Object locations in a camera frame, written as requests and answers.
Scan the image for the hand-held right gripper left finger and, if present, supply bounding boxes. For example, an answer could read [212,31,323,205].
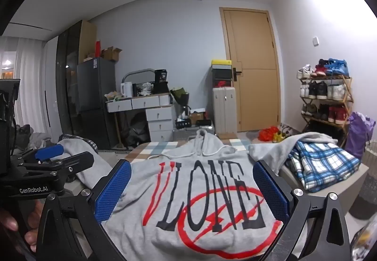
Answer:
[37,158,133,261]

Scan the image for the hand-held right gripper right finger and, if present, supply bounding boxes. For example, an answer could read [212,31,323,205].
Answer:
[252,159,351,261]

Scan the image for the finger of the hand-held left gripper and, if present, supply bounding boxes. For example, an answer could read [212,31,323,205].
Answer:
[18,152,95,189]
[11,144,65,167]

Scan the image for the grey printed hoodie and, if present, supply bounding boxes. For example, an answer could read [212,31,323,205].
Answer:
[57,128,339,261]

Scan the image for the black white plaid clothes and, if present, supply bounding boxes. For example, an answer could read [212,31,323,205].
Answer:
[59,133,99,153]

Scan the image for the dark clothes pile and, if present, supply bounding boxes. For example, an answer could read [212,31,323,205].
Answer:
[13,124,57,151]

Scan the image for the person's left hand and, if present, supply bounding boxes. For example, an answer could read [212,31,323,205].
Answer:
[0,200,45,247]

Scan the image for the checked bed blanket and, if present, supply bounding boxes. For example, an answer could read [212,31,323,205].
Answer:
[125,137,254,165]

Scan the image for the folded blue plaid shirt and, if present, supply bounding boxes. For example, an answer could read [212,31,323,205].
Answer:
[284,140,362,193]

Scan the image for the orange fluffy object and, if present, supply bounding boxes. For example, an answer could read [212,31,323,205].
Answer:
[258,126,279,142]

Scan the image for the grey storage bench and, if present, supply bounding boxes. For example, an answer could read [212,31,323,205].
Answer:
[278,161,370,218]

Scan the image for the black bag under desk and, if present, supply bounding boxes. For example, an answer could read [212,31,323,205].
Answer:
[121,115,151,149]

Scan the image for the white sheer curtain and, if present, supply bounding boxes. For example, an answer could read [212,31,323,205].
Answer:
[0,36,48,136]

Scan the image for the dark glass cabinet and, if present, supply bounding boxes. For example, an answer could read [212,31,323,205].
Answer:
[55,20,98,138]

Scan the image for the grey refrigerator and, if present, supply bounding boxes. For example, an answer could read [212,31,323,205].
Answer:
[77,57,119,150]

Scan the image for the white drawer desk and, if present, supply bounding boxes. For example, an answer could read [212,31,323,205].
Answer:
[106,93,175,143]

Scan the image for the white electric kettle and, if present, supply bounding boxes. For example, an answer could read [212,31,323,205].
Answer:
[120,82,134,98]

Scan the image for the beige suitcase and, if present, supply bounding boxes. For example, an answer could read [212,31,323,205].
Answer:
[213,87,238,136]

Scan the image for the dark grey basket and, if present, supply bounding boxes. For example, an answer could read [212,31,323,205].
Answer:
[349,172,377,220]

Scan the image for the silver hard case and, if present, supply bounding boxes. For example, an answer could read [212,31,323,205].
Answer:
[173,126,215,143]

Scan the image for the black coffee machine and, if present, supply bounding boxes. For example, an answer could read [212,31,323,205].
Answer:
[176,105,192,130]

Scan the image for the purple bag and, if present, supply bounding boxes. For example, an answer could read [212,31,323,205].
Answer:
[344,112,377,161]

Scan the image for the small cardboard box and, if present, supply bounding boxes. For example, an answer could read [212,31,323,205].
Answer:
[188,112,205,125]

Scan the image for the wooden door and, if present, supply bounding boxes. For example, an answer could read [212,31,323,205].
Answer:
[219,7,280,133]

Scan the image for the wooden shoe rack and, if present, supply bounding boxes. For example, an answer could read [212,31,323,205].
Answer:
[299,74,354,145]

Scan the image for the arched mirror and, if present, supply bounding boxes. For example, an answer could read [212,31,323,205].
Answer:
[122,68,155,94]

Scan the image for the open cardboard box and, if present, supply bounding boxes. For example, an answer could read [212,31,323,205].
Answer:
[101,47,123,62]

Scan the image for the dark wrapped flower bouquet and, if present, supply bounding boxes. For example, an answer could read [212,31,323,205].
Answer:
[170,87,191,111]

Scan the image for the group of assorted shoes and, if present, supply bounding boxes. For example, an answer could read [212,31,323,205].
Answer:
[296,58,351,125]

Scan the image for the black paper bag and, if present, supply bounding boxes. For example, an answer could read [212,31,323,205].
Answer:
[153,69,170,94]

